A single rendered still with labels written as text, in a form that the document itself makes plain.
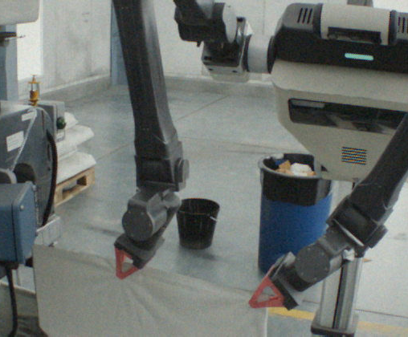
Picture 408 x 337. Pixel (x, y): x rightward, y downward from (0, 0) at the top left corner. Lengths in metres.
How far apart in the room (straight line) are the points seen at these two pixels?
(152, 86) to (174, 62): 8.80
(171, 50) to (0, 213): 8.98
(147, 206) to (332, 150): 0.59
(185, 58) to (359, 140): 8.36
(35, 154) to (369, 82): 0.73
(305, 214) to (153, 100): 2.38
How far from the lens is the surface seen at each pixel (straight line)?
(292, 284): 0.95
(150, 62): 0.88
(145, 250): 1.05
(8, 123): 1.17
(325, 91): 1.23
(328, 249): 0.84
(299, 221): 3.23
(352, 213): 0.90
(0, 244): 0.80
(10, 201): 0.78
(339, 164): 1.42
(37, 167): 1.26
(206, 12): 1.10
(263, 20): 9.17
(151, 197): 0.94
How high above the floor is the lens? 1.57
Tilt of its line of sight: 17 degrees down
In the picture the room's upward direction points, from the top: 2 degrees clockwise
